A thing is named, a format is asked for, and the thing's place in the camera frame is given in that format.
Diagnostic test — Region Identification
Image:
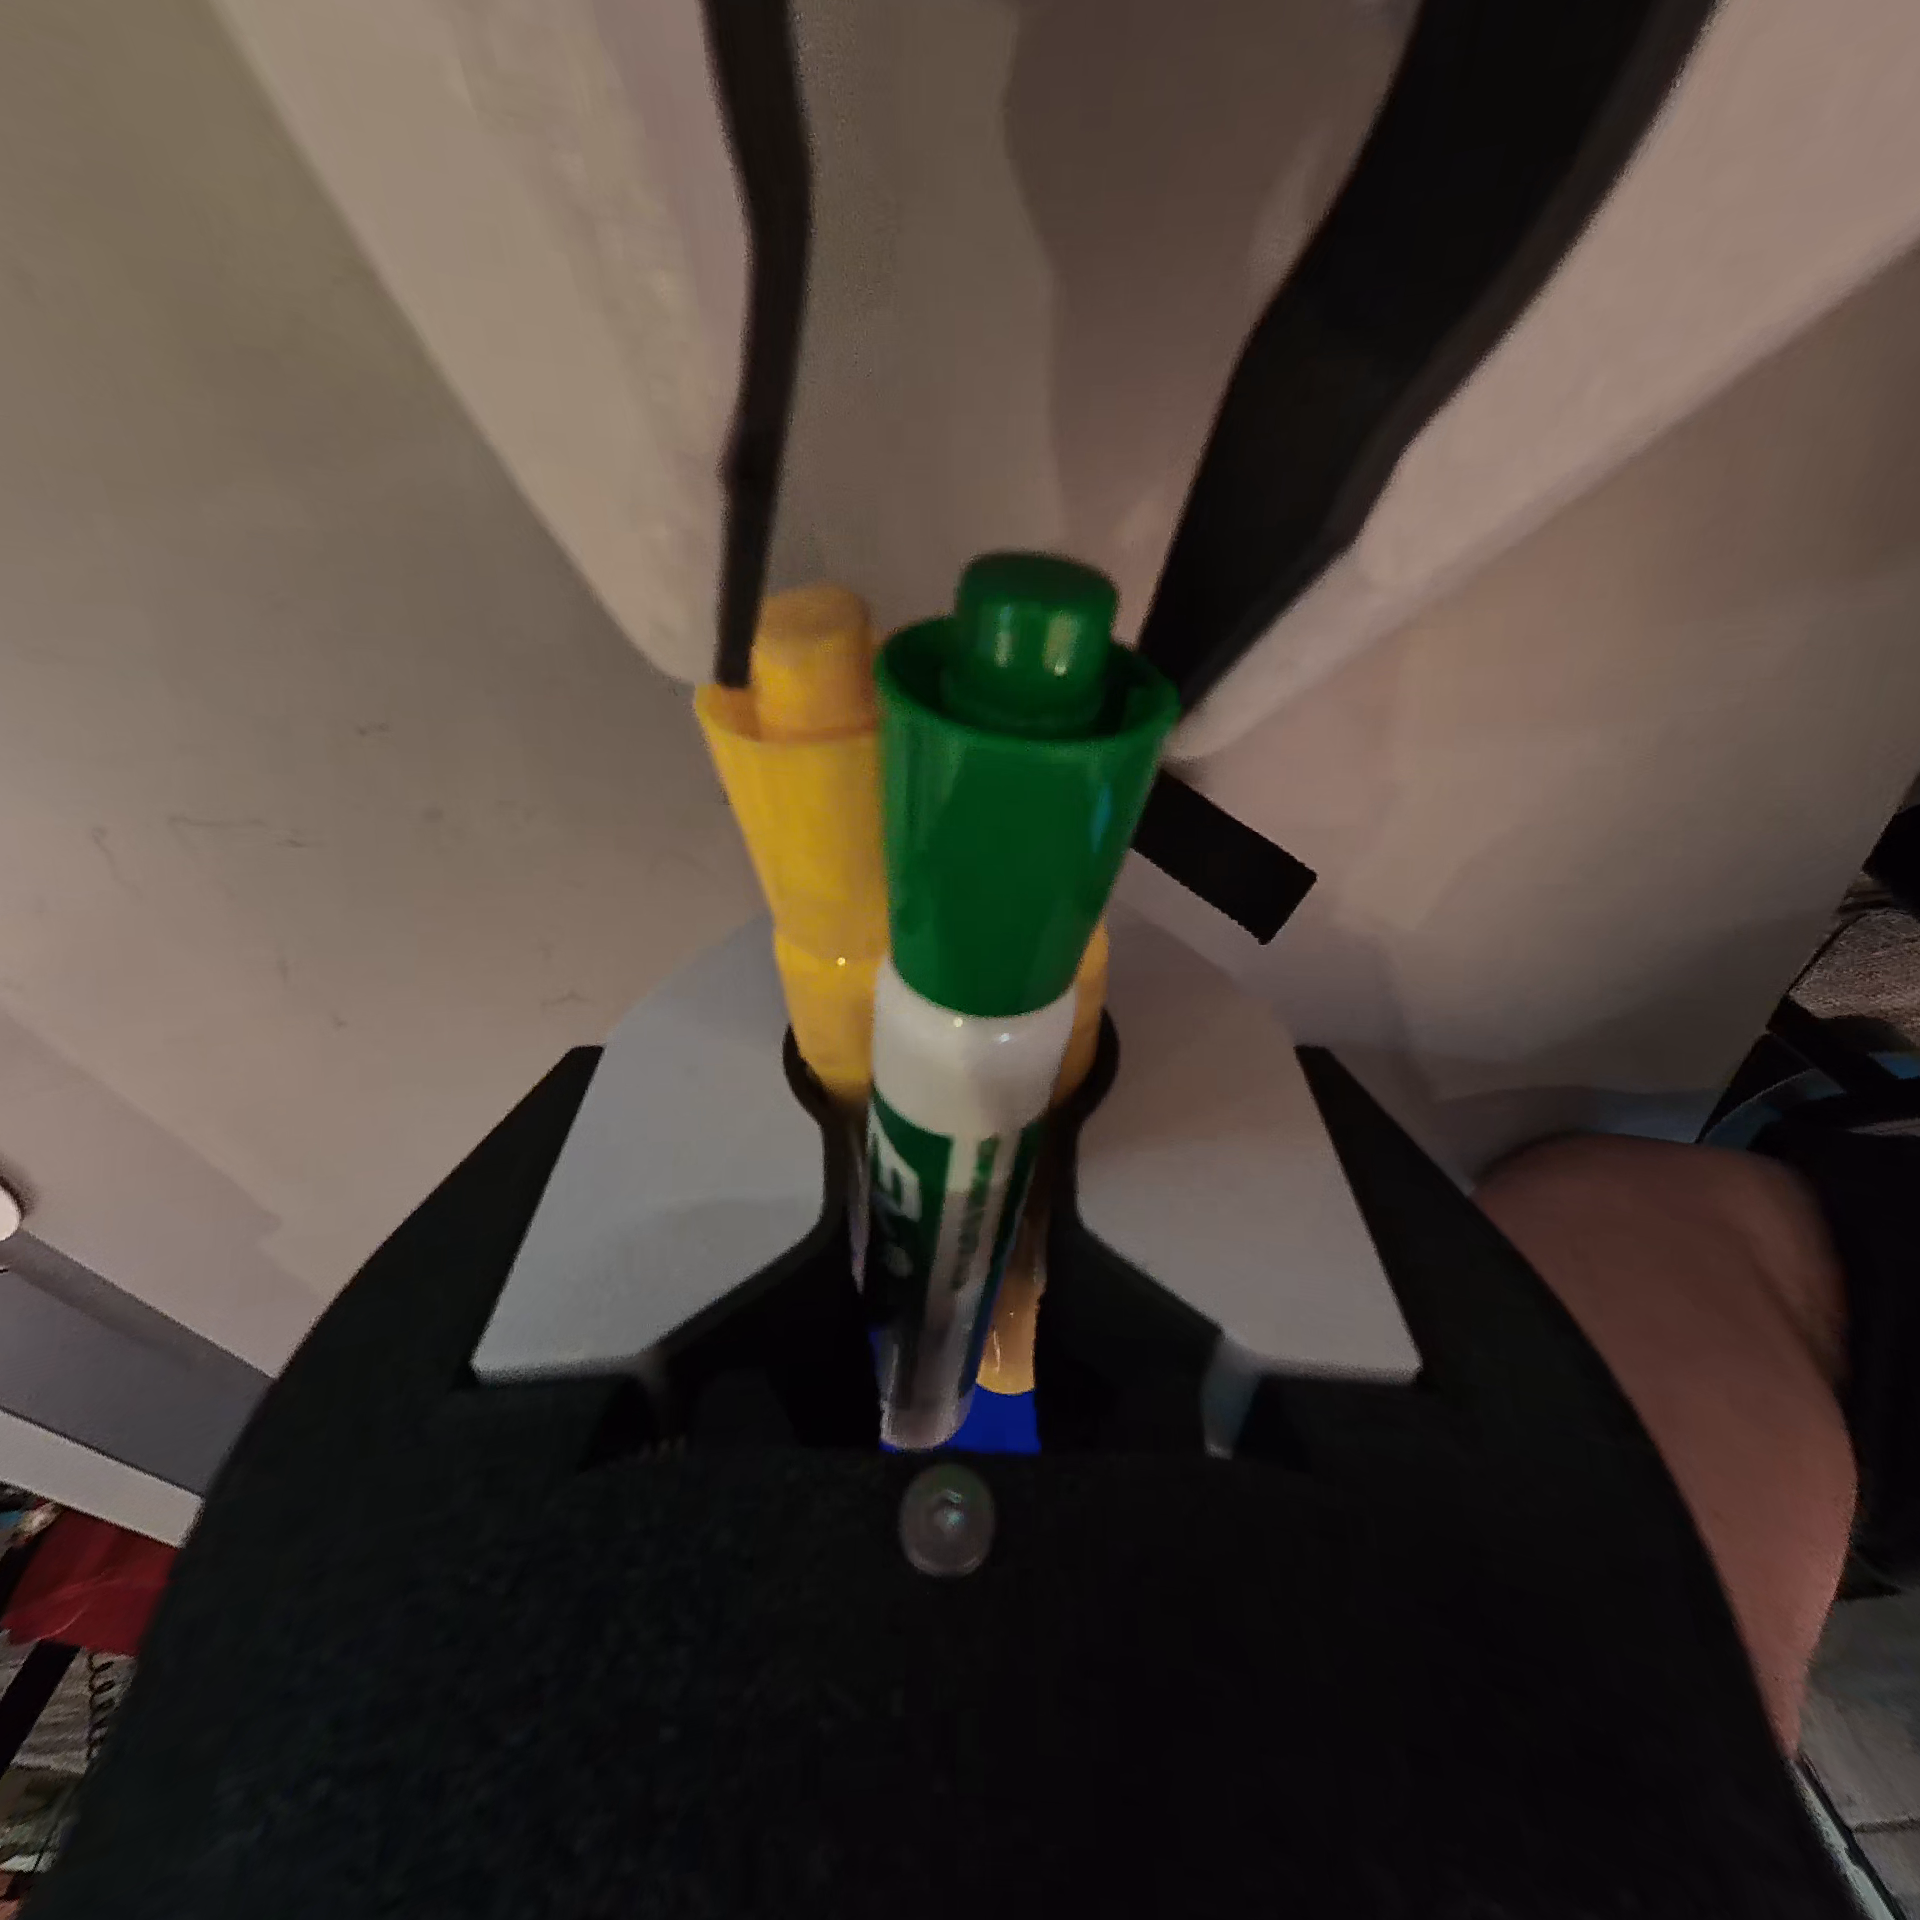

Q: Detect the blue plastic bin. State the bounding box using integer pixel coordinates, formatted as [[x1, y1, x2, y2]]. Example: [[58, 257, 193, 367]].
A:
[[878, 1380, 1046, 1456]]

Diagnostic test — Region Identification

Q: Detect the red bag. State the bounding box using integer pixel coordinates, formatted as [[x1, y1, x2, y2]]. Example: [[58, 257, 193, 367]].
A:
[[0, 1507, 183, 1658]]

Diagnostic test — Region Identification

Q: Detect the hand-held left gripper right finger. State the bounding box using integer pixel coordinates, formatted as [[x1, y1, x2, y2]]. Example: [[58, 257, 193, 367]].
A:
[[1048, 907, 1423, 1385]]

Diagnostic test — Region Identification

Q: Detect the green white dry-erase marker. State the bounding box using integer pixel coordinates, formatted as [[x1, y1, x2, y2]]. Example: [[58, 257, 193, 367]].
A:
[[857, 553, 1184, 1454]]

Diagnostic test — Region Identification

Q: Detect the person's right forearm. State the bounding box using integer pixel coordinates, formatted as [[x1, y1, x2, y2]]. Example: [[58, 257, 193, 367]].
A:
[[1474, 1131, 1861, 1757]]

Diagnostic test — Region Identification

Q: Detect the person's black shirt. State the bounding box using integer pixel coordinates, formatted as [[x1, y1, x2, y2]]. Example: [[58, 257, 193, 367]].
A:
[[1799, 1109, 1920, 1600]]

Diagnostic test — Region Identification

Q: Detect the black hook-and-loop strap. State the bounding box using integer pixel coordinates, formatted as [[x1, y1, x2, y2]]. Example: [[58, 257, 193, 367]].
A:
[[1130, 777, 1321, 946]]

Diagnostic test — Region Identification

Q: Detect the yellow highlighter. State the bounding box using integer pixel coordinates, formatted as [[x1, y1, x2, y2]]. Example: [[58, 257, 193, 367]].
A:
[[692, 590, 891, 1096], [971, 923, 1115, 1398]]

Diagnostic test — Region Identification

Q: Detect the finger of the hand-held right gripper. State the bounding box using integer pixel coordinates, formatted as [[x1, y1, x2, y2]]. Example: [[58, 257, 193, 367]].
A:
[[1136, 0, 1920, 765], [207, 0, 818, 693]]

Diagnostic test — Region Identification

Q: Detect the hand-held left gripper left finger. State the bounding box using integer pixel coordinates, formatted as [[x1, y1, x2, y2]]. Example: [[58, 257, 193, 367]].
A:
[[468, 914, 852, 1385]]

